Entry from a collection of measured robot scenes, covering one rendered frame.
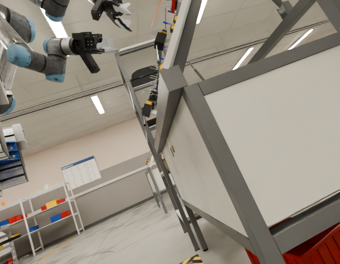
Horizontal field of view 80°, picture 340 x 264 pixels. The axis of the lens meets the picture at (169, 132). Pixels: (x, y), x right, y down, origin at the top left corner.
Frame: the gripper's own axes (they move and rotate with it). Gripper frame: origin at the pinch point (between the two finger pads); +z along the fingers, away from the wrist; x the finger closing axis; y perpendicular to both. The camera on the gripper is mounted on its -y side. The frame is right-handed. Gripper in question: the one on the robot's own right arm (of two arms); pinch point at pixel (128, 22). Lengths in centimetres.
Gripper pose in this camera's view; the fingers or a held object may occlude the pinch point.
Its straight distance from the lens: 102.2
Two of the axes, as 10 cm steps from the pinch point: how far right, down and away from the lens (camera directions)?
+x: -1.3, 3.9, 9.1
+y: 6.1, -6.9, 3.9
